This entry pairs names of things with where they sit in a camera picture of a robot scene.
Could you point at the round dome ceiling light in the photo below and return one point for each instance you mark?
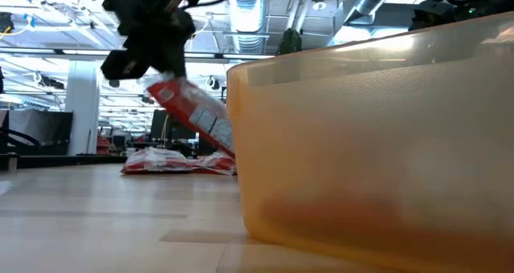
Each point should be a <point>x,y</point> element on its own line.
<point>319,2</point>

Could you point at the round black ceiling fixture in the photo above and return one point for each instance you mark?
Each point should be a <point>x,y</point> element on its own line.
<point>114,83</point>
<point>214,83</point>

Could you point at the crumpled red white popcorn bag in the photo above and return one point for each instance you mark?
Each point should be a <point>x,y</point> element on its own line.
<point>156,160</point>

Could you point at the silver metal post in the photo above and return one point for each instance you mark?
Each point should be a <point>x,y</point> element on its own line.
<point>12,161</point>

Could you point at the red background items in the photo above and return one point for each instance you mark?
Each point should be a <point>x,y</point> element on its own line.
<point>103,146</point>

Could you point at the black computer monitor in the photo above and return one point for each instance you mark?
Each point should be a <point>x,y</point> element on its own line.
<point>158,124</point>

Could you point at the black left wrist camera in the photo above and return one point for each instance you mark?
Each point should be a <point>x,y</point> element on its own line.
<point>124,66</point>

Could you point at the black curtain panel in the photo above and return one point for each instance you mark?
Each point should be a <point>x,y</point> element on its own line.
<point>40,130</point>

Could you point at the long ceiling light bar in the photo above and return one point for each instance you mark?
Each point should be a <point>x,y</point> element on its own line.
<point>225,56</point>

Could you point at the orange translucent plastic basket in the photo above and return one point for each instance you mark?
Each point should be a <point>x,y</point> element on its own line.
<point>373,144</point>

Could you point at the ribbed silver ceiling duct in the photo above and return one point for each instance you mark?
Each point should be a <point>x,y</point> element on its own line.
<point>247,20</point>

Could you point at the white building pillar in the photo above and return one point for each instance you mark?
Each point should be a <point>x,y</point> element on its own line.
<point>82,112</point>

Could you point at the black table rail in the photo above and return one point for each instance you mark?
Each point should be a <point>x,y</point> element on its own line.
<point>60,160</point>

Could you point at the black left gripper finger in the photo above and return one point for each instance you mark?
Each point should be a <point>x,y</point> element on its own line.
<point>168,66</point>
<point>181,62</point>

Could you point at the dark green hanging object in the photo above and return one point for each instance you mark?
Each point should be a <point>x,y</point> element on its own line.
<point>290,42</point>

